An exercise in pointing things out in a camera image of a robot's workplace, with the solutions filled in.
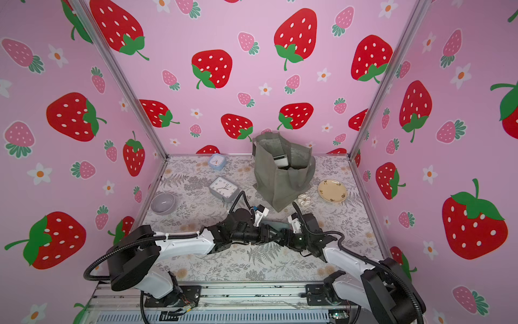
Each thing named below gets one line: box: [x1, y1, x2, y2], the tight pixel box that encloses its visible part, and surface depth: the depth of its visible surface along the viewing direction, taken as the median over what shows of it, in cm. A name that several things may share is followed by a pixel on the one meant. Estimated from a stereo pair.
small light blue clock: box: [208, 153, 227, 171], surface depth 117 cm
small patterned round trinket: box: [297, 193, 311, 206], surface depth 102 cm
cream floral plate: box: [318, 178, 348, 203], surface depth 107 cm
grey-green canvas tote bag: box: [252, 132, 316, 212], surface depth 94 cm
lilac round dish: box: [150, 193, 176, 216], surface depth 97 cm
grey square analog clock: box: [208, 176, 239, 204], surface depth 104 cm
